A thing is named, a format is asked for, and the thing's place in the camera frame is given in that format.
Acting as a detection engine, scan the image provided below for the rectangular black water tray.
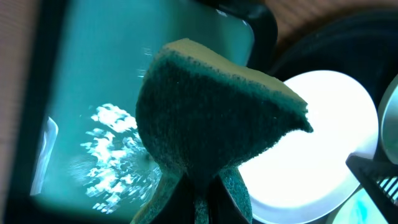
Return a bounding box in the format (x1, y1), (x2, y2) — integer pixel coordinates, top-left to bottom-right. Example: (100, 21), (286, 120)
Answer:
(2, 0), (277, 223)

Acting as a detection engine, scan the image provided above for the white round plate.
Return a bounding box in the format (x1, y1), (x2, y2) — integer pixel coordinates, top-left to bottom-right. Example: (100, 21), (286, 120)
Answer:
(239, 70), (379, 223)

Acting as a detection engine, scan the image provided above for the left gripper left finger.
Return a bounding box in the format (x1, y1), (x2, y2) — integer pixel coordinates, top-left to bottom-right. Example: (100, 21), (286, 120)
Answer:
(150, 174), (195, 224)

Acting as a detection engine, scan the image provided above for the green yellow sponge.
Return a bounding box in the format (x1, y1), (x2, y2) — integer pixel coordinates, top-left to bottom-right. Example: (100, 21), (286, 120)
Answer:
(133, 39), (313, 223)

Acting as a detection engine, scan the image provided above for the teal plate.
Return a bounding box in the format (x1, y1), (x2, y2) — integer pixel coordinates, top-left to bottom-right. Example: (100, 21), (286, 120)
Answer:
(326, 188), (388, 224)
(377, 76), (397, 164)

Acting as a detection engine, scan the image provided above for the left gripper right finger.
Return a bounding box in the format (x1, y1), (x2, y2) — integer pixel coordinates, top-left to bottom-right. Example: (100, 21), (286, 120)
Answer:
(207, 175), (249, 224)

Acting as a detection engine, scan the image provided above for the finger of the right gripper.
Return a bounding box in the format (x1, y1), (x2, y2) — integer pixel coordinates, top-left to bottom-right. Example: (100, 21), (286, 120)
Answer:
(346, 153), (398, 224)

